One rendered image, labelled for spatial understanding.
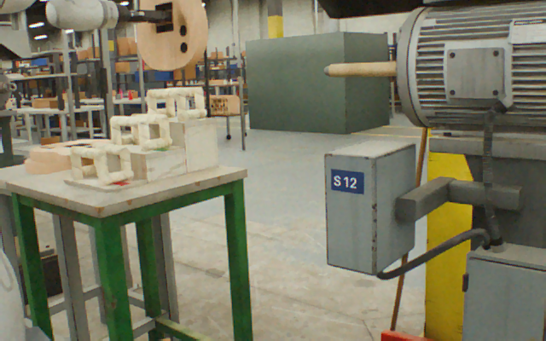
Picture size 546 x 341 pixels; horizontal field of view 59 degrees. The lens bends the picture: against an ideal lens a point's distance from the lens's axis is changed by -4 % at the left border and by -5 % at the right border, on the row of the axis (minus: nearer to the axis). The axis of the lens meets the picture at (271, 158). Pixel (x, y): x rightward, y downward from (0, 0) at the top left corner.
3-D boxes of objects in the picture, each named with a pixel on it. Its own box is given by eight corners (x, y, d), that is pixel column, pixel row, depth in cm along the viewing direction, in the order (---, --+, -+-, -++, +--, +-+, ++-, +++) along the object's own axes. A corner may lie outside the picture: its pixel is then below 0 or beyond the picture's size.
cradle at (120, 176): (136, 178, 156) (135, 169, 156) (105, 186, 148) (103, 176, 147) (130, 177, 159) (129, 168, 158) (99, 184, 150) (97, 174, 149)
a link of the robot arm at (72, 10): (106, 30, 151) (103, -14, 149) (58, 29, 139) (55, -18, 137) (88, 32, 158) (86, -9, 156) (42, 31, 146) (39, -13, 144)
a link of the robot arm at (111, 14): (105, 27, 151) (121, 27, 156) (102, -3, 150) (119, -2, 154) (90, 31, 157) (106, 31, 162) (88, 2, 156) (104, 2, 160)
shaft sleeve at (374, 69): (405, 73, 111) (403, 59, 110) (399, 78, 109) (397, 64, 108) (337, 75, 123) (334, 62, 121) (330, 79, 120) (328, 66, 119)
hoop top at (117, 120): (150, 126, 160) (149, 116, 160) (142, 128, 158) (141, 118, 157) (116, 124, 174) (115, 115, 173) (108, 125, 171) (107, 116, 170)
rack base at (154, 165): (188, 173, 169) (186, 147, 167) (148, 183, 157) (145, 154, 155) (140, 166, 186) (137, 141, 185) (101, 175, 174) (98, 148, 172)
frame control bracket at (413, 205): (456, 197, 97) (456, 177, 96) (416, 222, 83) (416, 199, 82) (437, 194, 99) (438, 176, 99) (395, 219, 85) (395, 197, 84)
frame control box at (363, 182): (498, 282, 89) (504, 142, 85) (456, 332, 73) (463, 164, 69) (380, 257, 105) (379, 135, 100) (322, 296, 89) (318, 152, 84)
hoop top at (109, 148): (132, 156, 156) (130, 145, 155) (123, 157, 153) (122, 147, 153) (99, 151, 169) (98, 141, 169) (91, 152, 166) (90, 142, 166)
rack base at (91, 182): (148, 182, 157) (148, 179, 157) (107, 193, 146) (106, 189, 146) (101, 174, 175) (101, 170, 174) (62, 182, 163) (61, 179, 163)
